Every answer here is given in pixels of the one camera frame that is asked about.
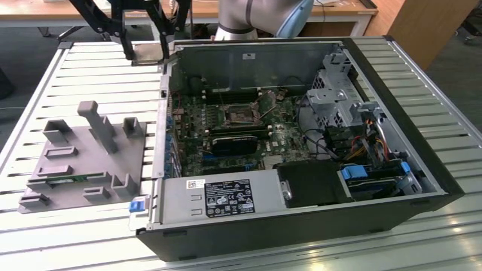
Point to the black RAM slot bank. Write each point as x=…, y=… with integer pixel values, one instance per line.
x=233, y=132
x=236, y=97

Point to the silver metal drive cage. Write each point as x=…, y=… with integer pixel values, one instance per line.
x=327, y=96

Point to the silver power supply unit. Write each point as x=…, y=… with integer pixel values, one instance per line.
x=176, y=197

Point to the round coin battery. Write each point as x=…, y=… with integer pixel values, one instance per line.
x=282, y=96

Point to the small silver heatsink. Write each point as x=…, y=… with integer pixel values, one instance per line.
x=271, y=161

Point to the thin metal locking lever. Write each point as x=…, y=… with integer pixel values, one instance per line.
x=270, y=111

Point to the blue disk carrier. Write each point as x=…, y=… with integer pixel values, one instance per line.
x=354, y=172

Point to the black graphics card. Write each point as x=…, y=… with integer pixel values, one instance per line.
x=233, y=146

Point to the CPU socket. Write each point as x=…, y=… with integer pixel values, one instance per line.
x=236, y=115

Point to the wooden desk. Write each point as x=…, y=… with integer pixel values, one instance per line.
x=37, y=14

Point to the black plastic shroud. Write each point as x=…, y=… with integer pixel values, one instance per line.
x=312, y=180

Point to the wooden cabinet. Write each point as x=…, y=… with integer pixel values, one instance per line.
x=424, y=28

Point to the green RAM stick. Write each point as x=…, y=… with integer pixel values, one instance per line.
x=79, y=178

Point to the black PC case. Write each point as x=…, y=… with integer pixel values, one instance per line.
x=300, y=237

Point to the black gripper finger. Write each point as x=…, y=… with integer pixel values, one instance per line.
x=108, y=28
x=163, y=28

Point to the green motherboard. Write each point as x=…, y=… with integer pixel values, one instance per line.
x=286, y=135

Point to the black office chair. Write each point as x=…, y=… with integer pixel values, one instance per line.
x=474, y=28

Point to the blue case latch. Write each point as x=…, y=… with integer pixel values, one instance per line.
x=136, y=206

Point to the grey parts rack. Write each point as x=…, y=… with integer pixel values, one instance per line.
x=87, y=158

